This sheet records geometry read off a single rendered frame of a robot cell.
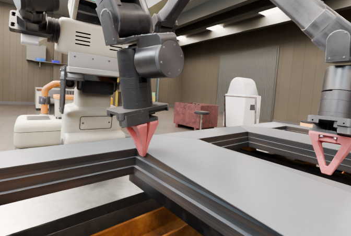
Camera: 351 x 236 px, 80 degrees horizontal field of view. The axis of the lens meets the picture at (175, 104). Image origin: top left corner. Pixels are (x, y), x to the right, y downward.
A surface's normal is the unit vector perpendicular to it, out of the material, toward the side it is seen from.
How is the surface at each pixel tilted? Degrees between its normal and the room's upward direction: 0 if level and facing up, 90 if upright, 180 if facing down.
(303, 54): 90
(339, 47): 95
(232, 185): 0
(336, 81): 77
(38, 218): 0
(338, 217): 0
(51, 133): 90
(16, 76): 90
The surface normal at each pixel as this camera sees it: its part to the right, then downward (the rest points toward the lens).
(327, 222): 0.07, -1.00
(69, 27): 0.56, 0.23
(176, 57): 0.73, 0.07
